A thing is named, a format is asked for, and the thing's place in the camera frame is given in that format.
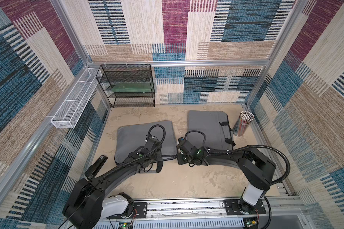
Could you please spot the green mat on shelf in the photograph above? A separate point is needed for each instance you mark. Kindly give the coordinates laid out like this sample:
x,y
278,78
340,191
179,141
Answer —
x,y
132,88

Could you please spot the white wire mesh basket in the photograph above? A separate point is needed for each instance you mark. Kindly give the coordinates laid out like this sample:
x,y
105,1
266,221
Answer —
x,y
75,103

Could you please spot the white slotted cable duct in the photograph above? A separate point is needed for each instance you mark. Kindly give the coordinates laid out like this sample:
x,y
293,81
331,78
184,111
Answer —
x,y
226,223

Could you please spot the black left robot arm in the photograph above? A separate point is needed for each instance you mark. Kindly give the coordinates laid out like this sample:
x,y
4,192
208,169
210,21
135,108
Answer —
x,y
84,206

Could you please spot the cup of coloured pencils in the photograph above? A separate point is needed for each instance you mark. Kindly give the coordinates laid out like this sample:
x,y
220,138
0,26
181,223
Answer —
x,y
243,121

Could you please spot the black wire mesh shelf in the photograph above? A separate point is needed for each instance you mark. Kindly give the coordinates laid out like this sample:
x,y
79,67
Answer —
x,y
110,75

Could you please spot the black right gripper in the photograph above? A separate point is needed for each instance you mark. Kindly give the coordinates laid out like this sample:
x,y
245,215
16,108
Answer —
x,y
182,154

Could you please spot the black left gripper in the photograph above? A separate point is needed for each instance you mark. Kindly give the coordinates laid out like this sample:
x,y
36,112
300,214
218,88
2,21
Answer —
x,y
159,155

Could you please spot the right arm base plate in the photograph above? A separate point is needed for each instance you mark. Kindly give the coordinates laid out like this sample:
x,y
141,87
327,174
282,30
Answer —
x,y
232,206

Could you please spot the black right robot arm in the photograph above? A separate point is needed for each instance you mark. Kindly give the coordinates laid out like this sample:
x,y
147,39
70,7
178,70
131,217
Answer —
x,y
257,168

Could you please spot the black stapler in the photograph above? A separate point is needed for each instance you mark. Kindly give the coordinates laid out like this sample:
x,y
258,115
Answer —
x,y
92,171

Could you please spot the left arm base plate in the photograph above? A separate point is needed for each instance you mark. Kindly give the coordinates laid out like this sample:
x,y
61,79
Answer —
x,y
140,208

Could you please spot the grey zippered laptop bag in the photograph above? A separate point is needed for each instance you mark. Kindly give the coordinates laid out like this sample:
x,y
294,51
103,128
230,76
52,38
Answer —
x,y
131,137

